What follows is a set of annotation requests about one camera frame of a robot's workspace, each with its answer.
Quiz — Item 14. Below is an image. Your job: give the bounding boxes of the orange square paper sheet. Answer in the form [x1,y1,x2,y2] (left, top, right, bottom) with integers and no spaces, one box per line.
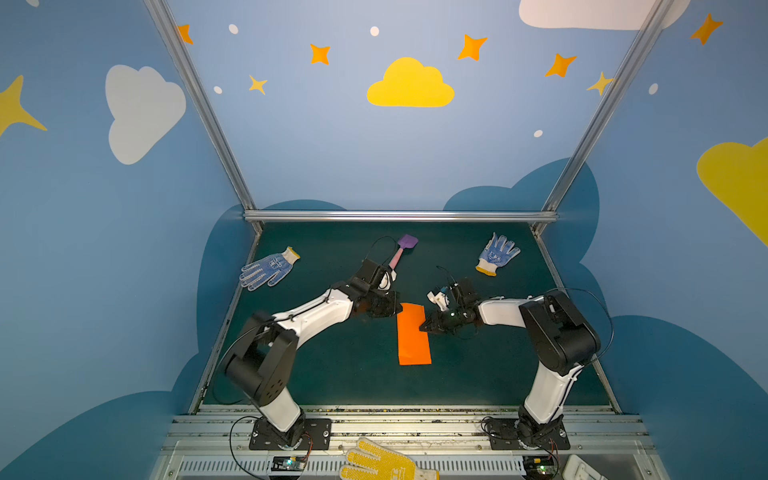
[397,303,432,366]

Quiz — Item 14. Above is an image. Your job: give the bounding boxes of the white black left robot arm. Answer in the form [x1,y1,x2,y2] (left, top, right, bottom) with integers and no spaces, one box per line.
[218,259,402,449]

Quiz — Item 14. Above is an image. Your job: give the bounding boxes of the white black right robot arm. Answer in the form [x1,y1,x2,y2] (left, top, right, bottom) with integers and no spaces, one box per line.
[419,278,601,450]

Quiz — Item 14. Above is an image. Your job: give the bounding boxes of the blue dotted glove right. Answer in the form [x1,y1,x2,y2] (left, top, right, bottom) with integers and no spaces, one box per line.
[475,233,521,277]

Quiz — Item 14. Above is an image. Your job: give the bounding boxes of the blue dotted glove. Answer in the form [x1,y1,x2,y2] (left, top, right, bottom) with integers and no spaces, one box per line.
[475,233,521,277]
[238,247,300,291]

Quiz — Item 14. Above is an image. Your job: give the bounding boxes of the purple pink toy spatula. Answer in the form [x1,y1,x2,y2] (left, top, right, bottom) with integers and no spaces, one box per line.
[389,234,418,270]

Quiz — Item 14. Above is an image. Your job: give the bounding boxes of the blue dotted glove left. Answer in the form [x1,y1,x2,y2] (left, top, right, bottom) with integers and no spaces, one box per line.
[238,247,300,291]

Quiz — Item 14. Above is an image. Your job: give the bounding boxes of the yellow dotted glove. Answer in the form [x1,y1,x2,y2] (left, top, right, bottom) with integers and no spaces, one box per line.
[339,437,441,480]

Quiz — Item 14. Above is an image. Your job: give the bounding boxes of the right green circuit board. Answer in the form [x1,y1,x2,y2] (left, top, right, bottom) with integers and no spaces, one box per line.
[523,456,559,480]

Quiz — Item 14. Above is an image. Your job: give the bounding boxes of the green circuit board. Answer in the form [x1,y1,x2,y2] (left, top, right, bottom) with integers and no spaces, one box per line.
[270,456,307,473]
[523,456,559,480]

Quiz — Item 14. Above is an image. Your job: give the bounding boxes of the left green circuit board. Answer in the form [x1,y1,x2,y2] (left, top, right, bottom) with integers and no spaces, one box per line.
[270,456,307,473]

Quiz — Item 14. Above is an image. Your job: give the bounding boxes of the white object bottom right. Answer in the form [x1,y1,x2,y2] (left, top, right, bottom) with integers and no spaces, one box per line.
[561,455,606,480]

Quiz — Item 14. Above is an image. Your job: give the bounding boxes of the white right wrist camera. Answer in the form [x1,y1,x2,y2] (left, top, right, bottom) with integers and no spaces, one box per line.
[427,291,450,312]

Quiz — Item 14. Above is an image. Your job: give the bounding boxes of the horizontal aluminium frame rail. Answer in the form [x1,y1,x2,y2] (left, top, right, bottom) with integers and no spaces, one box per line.
[244,210,558,224]

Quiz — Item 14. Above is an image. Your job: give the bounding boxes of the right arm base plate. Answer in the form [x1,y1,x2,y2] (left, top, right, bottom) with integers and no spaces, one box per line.
[480,416,571,450]

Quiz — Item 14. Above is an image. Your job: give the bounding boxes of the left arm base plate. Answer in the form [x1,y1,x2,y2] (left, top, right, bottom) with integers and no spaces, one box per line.
[248,417,332,451]

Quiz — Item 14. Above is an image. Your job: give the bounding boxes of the aluminium front rail base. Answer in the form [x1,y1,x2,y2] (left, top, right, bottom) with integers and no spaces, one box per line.
[151,405,669,479]

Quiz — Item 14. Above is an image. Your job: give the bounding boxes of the right aluminium frame post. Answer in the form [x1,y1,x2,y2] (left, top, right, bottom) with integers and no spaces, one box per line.
[532,0,675,238]

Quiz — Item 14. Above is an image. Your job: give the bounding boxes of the aluminium frame post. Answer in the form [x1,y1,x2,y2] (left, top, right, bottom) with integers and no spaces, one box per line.
[532,0,675,238]
[144,0,257,213]

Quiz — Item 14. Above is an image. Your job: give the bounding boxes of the left aluminium frame post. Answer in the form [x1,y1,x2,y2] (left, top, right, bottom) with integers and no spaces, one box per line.
[144,0,257,213]

